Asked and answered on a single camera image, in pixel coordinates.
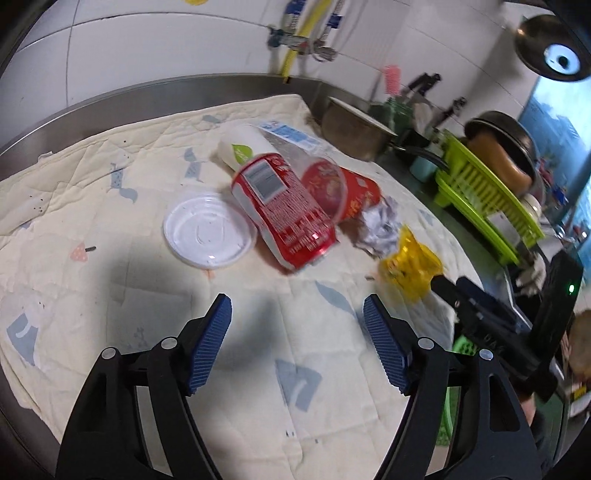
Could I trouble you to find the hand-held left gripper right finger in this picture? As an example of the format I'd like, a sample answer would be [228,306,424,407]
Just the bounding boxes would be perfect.
[363,294,543,480]

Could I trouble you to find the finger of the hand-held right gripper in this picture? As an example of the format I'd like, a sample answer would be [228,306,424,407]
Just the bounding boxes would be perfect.
[430,275,478,334]
[455,276,514,324]

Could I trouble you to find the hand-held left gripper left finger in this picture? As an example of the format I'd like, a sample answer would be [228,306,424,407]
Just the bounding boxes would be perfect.
[55,293,232,480]

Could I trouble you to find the yellow plastic wrapper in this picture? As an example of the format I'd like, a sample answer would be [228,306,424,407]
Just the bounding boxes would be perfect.
[378,225,443,301]

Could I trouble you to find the white paper ball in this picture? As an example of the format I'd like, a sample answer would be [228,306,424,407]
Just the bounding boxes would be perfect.
[355,196,402,256]

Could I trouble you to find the green plastic basket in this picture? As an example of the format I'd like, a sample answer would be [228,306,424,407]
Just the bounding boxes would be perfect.
[434,336,478,448]

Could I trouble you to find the white plastic lid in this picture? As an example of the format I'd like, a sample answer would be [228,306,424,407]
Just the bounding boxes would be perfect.
[163,193,258,268]

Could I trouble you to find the red paper cup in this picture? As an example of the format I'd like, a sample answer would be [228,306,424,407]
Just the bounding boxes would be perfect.
[301,157,382,225]

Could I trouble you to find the red instant noodle cup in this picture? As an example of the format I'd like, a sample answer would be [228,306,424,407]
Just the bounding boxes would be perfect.
[231,153,340,273]

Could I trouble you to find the clear plastic cup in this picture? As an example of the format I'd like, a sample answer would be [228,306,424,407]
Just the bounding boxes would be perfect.
[263,134,349,224]

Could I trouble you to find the blue and white milk carton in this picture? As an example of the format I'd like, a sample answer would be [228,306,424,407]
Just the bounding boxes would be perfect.
[257,119,324,155]

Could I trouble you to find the person's right hand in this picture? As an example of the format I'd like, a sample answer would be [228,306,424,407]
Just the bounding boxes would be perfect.
[569,308,591,376]

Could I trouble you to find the white dish cloth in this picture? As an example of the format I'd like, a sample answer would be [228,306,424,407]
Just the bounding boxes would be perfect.
[515,254,548,296]

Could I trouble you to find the cream quilted printed mat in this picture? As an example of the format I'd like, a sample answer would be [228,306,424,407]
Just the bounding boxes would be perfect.
[0,93,483,457]

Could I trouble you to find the green plastic dish rack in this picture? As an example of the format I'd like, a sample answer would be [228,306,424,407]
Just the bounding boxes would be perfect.
[434,129,546,266]

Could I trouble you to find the small teal cup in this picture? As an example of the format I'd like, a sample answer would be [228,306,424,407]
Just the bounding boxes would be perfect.
[410,154,439,183]

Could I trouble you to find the brown bowl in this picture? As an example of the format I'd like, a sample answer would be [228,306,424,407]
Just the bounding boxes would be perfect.
[466,131,534,197]

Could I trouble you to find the black wok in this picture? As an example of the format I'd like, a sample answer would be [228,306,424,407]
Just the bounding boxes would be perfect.
[464,111,539,185]

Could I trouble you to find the window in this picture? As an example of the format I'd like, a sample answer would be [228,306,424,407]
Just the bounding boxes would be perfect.
[522,78,591,241]

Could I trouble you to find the utensil holder with brushes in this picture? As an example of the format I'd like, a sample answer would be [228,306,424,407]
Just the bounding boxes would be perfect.
[383,99,414,134]

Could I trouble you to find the pink bottle brush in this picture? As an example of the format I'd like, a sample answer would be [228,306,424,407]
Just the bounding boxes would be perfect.
[382,65,402,95]

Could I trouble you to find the hanging metal pan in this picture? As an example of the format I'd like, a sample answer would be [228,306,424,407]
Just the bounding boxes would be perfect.
[515,14,587,84]

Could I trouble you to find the metal pipe valve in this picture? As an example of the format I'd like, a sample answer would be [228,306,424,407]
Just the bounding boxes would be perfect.
[267,28,305,51]
[311,41,338,63]

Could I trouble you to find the black-handled kitchen knife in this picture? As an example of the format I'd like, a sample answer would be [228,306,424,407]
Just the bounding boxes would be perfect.
[445,97,467,125]
[406,73,441,100]

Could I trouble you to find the metal pot with black handle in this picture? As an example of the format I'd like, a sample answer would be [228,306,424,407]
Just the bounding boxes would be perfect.
[321,96,450,172]

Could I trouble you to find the yellow gas hose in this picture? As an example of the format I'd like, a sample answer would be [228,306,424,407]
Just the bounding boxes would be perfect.
[279,0,333,79]

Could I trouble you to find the metal flexible hose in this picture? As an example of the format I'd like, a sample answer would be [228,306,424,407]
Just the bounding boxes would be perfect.
[283,0,302,31]
[323,0,346,29]

